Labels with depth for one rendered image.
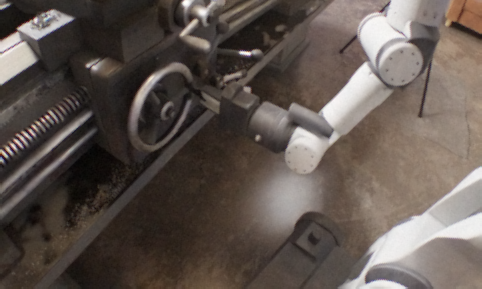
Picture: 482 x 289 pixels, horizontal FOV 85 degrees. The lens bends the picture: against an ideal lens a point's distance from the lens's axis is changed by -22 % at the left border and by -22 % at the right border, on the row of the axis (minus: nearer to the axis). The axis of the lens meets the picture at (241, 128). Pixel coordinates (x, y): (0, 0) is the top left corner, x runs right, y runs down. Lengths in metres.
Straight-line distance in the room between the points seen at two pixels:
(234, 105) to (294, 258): 0.59
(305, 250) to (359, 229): 0.42
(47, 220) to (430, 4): 0.99
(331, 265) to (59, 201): 0.87
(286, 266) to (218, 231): 0.36
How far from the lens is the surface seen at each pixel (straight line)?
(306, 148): 0.60
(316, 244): 1.09
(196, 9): 0.66
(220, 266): 1.24
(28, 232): 0.97
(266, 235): 1.31
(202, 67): 0.83
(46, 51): 0.70
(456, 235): 0.47
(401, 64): 0.52
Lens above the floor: 1.17
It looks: 46 degrees down
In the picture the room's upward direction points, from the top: 7 degrees clockwise
